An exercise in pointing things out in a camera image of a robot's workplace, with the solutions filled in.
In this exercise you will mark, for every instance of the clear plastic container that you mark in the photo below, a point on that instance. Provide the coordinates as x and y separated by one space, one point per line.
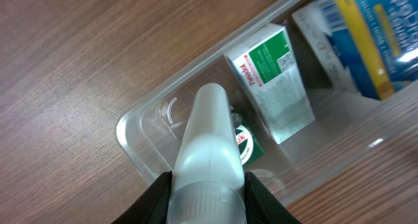
346 126

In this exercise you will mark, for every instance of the white Panadol box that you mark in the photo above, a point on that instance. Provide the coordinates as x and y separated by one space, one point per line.
266 67

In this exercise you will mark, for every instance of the blue VapoDrops box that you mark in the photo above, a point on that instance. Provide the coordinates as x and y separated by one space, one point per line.
365 46

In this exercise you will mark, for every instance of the green Zam-Buk tin box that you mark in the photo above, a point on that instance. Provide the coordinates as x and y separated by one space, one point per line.
248 144

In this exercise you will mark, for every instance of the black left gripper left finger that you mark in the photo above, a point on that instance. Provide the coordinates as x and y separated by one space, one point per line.
152 206

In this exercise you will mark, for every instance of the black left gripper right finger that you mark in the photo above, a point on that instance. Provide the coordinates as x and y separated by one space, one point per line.
262 207

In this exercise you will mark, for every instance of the white calamine lotion bottle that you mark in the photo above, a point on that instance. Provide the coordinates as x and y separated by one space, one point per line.
208 177

